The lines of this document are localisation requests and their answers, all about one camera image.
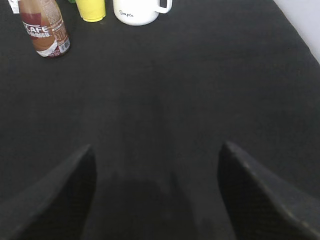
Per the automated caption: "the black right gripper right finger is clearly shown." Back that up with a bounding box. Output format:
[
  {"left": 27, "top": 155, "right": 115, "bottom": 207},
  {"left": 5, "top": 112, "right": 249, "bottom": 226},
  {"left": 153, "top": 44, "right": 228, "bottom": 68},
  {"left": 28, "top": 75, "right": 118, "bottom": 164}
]
[{"left": 217, "top": 142, "right": 320, "bottom": 240}]

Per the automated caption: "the white paper tag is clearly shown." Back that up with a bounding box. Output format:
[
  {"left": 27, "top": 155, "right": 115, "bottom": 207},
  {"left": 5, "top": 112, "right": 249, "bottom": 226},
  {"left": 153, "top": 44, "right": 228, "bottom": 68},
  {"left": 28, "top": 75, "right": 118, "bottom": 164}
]
[{"left": 8, "top": 0, "right": 20, "bottom": 14}]

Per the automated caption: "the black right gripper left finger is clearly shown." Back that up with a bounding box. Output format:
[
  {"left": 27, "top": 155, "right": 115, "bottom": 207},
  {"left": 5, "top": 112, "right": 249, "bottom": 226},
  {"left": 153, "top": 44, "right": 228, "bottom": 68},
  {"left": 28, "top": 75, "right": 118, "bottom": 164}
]
[{"left": 0, "top": 145, "right": 97, "bottom": 240}]

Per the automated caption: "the white simple mug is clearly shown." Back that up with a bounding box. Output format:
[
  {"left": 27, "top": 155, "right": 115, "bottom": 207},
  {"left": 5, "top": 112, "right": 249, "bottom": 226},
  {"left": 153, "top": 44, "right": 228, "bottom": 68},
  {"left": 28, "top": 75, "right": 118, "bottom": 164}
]
[{"left": 112, "top": 0, "right": 173, "bottom": 26}]

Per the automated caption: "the brown cafe drink bottle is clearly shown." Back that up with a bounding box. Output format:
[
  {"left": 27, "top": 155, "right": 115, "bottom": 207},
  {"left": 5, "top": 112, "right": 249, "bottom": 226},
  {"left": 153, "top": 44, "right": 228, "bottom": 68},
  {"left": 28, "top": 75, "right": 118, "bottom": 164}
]
[{"left": 17, "top": 0, "right": 71, "bottom": 58}]

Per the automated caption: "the yellow cup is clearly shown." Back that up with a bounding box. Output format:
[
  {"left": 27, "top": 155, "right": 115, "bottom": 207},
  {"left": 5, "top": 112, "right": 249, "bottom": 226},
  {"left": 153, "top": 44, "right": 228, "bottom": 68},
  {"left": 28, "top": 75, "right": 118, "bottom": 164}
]
[{"left": 75, "top": 0, "right": 106, "bottom": 22}]

